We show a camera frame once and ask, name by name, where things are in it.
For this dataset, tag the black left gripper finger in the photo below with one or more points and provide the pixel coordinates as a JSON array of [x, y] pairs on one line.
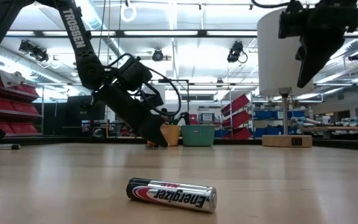
[[154, 129]]

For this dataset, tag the silver Energizer battery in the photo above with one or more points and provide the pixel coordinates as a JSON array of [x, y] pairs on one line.
[[172, 196], [5, 146]]

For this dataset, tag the small black background robot arm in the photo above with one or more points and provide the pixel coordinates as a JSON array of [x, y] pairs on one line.
[[183, 117]]

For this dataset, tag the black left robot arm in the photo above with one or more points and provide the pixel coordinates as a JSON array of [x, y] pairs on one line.
[[76, 37]]

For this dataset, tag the yellow plastic bin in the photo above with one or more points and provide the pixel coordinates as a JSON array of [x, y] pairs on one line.
[[171, 135]]

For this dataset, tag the white shade wooden base lamp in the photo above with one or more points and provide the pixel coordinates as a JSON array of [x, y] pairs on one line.
[[272, 62]]

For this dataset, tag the teal plastic bin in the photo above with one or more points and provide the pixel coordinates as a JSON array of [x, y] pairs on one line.
[[197, 137]]

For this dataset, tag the blue bin shelf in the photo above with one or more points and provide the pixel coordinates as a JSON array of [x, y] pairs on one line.
[[264, 115]]

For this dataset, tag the red bin storage rack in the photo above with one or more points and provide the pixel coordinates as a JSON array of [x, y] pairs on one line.
[[238, 119], [11, 105]]

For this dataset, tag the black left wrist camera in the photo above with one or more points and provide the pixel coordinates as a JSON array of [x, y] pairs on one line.
[[134, 74]]

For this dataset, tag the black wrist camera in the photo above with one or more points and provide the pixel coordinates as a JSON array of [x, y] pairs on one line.
[[134, 74], [291, 21]]

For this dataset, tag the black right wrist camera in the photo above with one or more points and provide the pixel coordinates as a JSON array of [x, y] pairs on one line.
[[291, 21]]

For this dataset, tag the black aluminium table frame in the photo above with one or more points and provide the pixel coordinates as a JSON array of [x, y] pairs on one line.
[[73, 140]]

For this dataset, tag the black ceiling camera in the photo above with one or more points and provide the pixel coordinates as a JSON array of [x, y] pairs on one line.
[[158, 56], [235, 52], [37, 53]]

